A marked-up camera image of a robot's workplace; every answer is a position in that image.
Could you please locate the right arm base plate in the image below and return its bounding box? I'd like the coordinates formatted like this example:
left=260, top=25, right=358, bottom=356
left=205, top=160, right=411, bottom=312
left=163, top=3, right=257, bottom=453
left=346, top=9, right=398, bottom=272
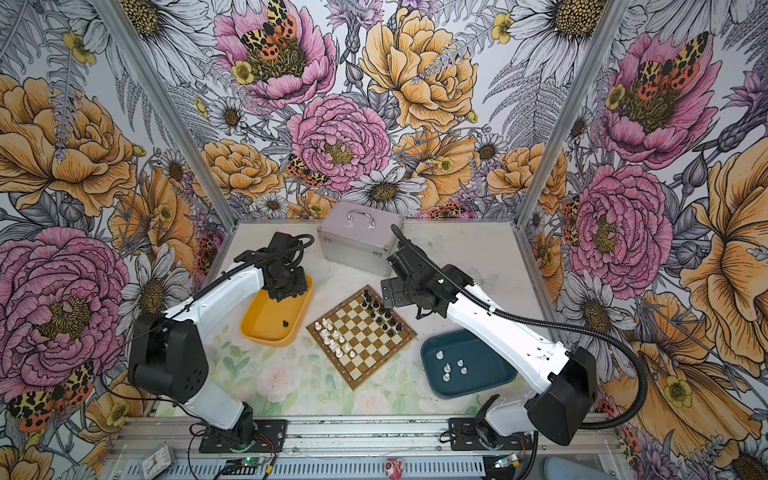
left=447, top=417, right=533, bottom=452

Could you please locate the yellow plastic tray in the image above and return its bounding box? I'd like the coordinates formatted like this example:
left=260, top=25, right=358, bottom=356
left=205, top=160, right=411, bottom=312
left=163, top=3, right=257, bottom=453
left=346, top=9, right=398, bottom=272
left=240, top=275, right=314, bottom=348

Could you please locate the small red white object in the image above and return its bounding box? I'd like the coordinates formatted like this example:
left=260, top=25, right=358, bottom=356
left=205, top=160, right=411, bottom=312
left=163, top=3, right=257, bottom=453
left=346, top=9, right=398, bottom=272
left=385, top=458, right=404, bottom=480

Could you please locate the teal plastic tray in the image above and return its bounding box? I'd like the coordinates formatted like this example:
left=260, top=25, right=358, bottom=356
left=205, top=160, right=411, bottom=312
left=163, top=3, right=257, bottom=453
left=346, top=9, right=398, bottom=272
left=421, top=329, right=518, bottom=399

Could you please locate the silver aluminium case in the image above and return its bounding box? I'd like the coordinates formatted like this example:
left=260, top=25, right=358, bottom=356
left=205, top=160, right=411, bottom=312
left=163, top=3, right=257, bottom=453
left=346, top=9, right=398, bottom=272
left=317, top=201, right=404, bottom=277

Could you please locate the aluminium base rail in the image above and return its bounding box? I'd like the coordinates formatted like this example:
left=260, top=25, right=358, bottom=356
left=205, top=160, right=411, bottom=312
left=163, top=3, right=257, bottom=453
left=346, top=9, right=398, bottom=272
left=107, top=415, right=622, bottom=460

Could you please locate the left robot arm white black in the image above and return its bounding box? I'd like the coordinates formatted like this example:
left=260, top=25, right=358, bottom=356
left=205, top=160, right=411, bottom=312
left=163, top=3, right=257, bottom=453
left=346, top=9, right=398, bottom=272
left=127, top=232, right=315, bottom=451

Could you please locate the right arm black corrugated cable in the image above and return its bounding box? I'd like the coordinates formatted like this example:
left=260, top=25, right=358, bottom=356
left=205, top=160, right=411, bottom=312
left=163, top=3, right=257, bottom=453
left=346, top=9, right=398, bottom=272
left=390, top=224, right=650, bottom=431

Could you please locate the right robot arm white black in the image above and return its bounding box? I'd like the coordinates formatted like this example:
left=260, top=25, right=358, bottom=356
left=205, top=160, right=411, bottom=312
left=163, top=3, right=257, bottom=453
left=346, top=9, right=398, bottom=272
left=381, top=247, right=596, bottom=447

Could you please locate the small white clock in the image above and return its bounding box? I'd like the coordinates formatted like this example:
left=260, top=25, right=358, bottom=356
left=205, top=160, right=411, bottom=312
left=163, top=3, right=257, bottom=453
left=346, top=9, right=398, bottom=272
left=139, top=443, right=176, bottom=480

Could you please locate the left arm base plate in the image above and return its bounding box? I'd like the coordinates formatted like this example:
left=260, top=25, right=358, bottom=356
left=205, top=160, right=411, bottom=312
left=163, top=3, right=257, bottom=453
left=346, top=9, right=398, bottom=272
left=198, top=419, right=288, bottom=454

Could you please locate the wooden chess board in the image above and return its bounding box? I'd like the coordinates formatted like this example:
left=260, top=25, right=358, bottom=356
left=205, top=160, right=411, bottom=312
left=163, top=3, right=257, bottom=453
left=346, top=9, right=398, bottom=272
left=307, top=285, right=416, bottom=390

